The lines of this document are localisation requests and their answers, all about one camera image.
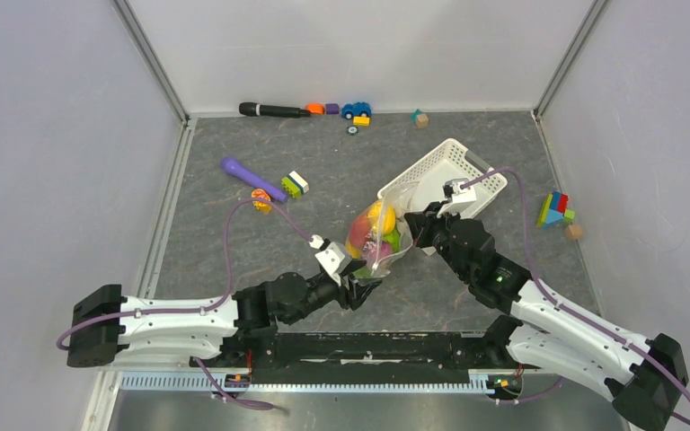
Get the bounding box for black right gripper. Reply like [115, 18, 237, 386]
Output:
[403, 200, 470, 282]

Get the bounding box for green toy lettuce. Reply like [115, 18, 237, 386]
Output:
[382, 229, 401, 253]

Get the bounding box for green toy grapes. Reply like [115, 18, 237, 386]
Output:
[353, 267, 376, 279]

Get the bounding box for yellow orange toy fruit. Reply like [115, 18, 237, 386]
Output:
[345, 241, 361, 259]

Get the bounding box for clear zip top bag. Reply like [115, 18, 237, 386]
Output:
[352, 181, 418, 278]

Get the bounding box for purple toy onion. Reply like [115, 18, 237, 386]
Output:
[362, 241, 393, 266]

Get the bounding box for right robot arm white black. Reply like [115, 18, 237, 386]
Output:
[404, 203, 688, 430]

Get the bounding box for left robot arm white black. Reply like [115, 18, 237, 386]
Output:
[57, 260, 382, 368]

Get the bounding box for white perforated plastic basket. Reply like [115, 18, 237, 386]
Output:
[376, 138, 508, 218]

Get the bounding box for multicolour block stack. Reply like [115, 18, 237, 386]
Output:
[536, 191, 575, 228]

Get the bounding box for yellow butterfly toy piece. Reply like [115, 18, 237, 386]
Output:
[251, 189, 273, 214]

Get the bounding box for light wooden cube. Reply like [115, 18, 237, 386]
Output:
[564, 223, 584, 241]

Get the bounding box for green blue white brick stack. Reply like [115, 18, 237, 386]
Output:
[280, 171, 310, 198]

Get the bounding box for wooden toy cube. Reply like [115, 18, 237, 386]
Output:
[414, 113, 429, 129]

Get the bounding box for purple toy microphone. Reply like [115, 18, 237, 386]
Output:
[220, 156, 288, 203]

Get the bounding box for yellow toy brick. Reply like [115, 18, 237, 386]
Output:
[352, 116, 371, 127]

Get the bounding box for blue toy car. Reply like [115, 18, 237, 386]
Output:
[341, 101, 372, 120]

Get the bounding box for orange toy piece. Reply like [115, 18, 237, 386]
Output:
[305, 103, 326, 115]

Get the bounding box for purple toy block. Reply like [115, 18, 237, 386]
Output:
[324, 103, 340, 115]

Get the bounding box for black microphone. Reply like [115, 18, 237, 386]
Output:
[238, 101, 312, 119]

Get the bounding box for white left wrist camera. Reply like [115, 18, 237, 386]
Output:
[309, 234, 352, 286]

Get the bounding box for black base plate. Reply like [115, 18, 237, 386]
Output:
[189, 331, 544, 387]

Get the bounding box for white slotted cable duct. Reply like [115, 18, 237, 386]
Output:
[119, 371, 494, 395]

